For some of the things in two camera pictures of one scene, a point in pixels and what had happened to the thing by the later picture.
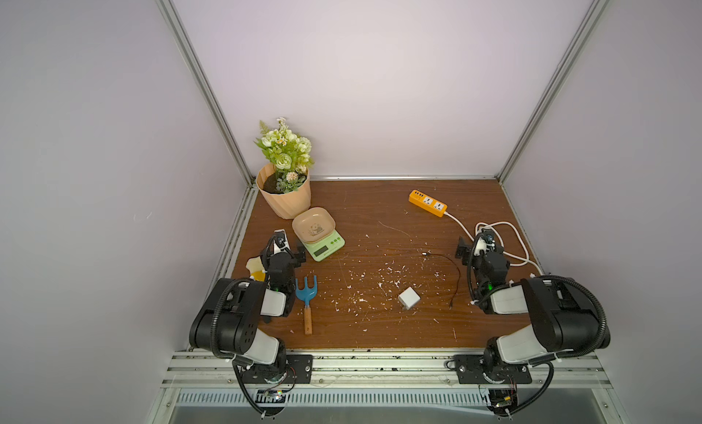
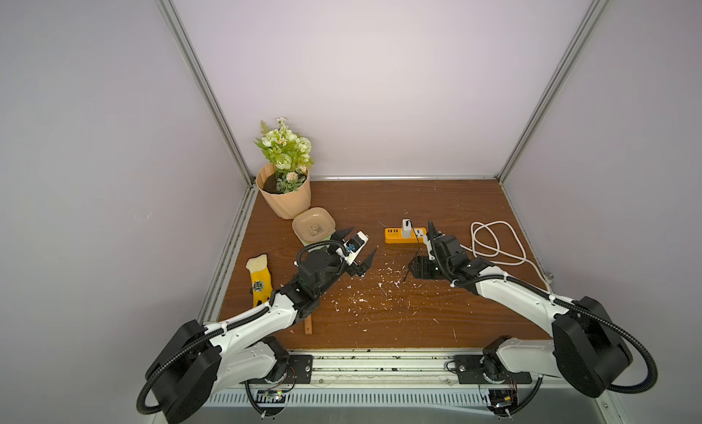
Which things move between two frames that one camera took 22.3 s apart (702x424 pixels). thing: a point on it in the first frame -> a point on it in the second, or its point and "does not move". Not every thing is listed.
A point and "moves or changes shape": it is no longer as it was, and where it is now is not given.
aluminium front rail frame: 216,370 does not move
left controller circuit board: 271,396 does not move
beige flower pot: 289,206 does not move
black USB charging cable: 458,276 moves or changes shape
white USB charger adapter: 409,298 -> 406,227
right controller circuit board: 503,401 does not move
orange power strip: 427,203 -> 394,236
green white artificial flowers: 290,154 does not move
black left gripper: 297,258 -> 340,235
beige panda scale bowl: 313,225 does not move
